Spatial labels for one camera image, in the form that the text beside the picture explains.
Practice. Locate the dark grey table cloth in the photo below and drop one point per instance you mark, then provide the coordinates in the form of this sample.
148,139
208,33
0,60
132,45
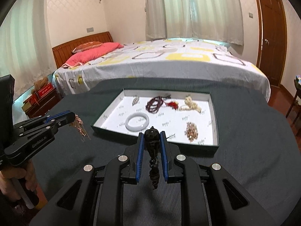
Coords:
256,143

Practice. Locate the wooden chair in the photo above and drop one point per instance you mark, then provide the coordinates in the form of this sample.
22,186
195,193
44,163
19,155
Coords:
294,102

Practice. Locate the silver rhinestone brooch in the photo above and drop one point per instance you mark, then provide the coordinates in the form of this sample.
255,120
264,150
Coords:
135,100

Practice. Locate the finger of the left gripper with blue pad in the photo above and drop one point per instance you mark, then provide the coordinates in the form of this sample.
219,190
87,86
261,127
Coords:
55,117
61,122

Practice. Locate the white window curtain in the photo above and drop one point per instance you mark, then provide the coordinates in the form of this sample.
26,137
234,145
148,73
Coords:
218,20

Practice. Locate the pink pillow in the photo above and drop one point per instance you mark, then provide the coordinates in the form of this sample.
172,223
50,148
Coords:
82,58

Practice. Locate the red tassel gold charm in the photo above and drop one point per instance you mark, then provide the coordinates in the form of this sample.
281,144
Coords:
172,104

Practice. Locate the left side sheer curtain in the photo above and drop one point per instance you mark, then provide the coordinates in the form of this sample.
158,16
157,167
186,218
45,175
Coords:
26,51

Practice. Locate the white jade bangle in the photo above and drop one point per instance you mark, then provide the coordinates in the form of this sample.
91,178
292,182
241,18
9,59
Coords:
137,122

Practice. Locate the brown teddy bear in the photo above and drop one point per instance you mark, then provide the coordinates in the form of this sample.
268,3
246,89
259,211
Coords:
38,85

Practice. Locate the person's left hand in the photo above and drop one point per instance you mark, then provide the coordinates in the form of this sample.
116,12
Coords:
7,187

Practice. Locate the orange patterned pillow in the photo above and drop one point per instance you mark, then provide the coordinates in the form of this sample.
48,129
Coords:
86,46

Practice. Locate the red gift box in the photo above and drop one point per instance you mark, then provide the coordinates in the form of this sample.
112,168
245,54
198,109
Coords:
45,90

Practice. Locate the wooden nightstand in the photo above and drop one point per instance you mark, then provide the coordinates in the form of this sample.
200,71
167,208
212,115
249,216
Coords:
43,105

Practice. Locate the wall outlet above headboard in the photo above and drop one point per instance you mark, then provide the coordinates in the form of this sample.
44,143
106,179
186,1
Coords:
90,29

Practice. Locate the black cord pendant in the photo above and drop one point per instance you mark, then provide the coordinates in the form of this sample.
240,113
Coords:
156,142

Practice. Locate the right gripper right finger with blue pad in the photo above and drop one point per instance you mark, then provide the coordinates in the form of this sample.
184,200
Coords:
179,168

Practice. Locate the bed with patterned sheet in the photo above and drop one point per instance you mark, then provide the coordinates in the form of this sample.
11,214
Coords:
183,58

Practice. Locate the brown wooden door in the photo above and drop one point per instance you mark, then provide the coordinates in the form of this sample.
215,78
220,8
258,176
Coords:
272,39

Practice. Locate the wooden headboard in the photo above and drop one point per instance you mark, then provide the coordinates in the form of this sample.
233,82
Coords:
64,51

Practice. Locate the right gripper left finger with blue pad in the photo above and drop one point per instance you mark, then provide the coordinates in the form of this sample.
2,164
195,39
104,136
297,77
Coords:
125,169

